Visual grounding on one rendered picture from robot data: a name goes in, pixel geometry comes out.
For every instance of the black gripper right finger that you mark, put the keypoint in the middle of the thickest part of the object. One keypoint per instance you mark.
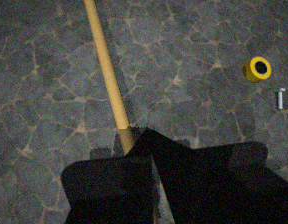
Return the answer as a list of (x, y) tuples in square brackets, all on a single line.
[(181, 169)]

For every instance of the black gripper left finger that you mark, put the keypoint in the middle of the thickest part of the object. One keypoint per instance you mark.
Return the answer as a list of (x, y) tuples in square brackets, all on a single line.
[(97, 178)]

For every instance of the yellow ring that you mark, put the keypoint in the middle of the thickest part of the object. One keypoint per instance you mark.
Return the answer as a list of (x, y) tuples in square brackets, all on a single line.
[(257, 69)]

